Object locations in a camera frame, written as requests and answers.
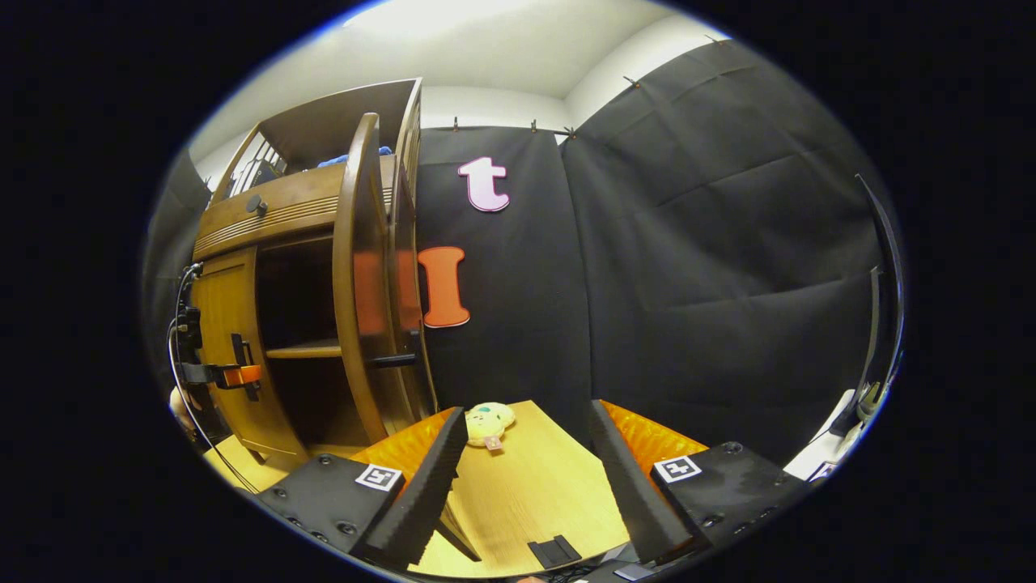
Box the black backdrop cloth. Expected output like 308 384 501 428
142 39 903 466

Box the black plastic clip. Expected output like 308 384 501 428
528 534 582 569

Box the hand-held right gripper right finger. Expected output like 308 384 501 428
588 399 810 566

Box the wooden cabinet door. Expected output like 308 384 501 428
332 112 420 445
193 245 308 462

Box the wooden drawer with black knob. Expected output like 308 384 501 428
193 154 397 260

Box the wooden double-door shoe cabinet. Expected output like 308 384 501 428
190 77 438 462

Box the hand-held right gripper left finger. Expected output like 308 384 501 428
257 406 469 571

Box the yellow green plush toy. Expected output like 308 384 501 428
465 402 516 452

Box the blue folded towel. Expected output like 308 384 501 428
317 146 393 168

